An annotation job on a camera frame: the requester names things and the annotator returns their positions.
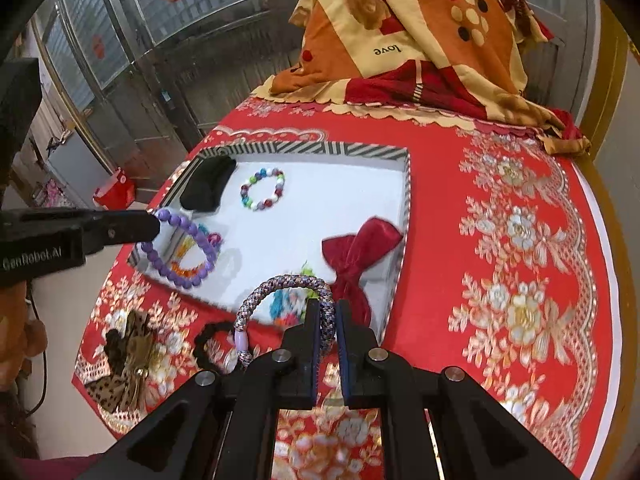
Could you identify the red velvet bow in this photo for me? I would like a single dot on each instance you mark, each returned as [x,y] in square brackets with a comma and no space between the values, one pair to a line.
[349,256]

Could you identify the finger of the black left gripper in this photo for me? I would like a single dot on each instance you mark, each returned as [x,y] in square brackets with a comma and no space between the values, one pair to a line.
[110,228]

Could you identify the orange red patterned blanket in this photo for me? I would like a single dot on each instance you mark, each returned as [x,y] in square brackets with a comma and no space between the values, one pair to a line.
[413,58]

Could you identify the person left hand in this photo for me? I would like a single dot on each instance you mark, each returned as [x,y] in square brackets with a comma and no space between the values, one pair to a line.
[21,338]

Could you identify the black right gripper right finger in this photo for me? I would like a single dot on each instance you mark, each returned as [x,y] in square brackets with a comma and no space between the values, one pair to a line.
[376,379]

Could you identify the black knitted hair band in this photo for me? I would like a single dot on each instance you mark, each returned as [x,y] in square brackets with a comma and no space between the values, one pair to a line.
[205,187]

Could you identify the red bag on floor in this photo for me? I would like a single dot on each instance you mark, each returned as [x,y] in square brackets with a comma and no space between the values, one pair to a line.
[117,193]

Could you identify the metal glass door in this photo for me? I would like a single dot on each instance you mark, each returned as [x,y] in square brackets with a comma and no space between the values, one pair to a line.
[146,80]

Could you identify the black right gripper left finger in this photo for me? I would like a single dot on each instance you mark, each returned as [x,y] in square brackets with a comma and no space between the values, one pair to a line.
[249,401]

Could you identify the striped white tray box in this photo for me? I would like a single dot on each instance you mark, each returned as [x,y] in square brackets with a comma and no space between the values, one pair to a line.
[282,200]

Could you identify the magenta sleeve forearm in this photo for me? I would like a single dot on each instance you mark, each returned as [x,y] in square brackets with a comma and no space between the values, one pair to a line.
[63,468]

